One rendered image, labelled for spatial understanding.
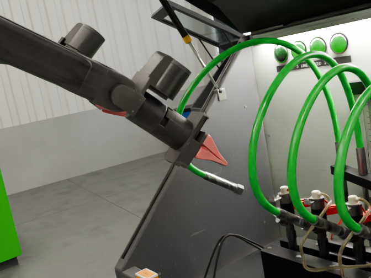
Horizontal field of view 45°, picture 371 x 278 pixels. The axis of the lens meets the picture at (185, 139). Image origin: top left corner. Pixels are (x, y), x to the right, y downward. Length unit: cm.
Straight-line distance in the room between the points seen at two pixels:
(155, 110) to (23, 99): 656
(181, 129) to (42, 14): 681
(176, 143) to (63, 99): 669
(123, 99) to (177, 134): 12
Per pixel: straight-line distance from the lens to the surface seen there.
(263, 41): 100
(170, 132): 75
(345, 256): 95
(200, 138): 77
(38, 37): 66
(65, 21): 754
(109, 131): 759
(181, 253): 120
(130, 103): 71
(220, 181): 98
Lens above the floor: 139
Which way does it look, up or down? 9 degrees down
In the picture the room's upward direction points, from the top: 11 degrees counter-clockwise
